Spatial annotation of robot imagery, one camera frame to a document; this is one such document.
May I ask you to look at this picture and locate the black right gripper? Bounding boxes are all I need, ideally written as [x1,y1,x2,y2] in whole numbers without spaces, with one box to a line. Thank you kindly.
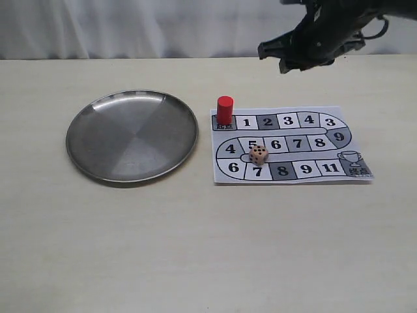
[257,1,416,74]

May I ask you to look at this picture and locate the red cylinder game piece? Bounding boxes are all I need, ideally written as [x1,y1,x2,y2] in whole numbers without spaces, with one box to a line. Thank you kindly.
[216,95,234,125]

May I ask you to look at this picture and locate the wooden die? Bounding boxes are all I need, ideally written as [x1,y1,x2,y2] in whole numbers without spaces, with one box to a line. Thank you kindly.
[249,145,268,166]

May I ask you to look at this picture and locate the paper game board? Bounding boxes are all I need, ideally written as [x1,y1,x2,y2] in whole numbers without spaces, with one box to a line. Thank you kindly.
[210,106,374,185]

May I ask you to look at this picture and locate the round steel plate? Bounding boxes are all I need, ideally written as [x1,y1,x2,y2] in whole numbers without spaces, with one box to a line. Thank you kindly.
[65,89,199,186]

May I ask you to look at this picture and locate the white curtain backdrop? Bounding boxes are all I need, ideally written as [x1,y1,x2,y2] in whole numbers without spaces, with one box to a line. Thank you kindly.
[0,0,417,61]

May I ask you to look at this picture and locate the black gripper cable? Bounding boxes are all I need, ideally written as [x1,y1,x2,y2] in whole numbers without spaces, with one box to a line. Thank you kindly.
[361,16,390,40]

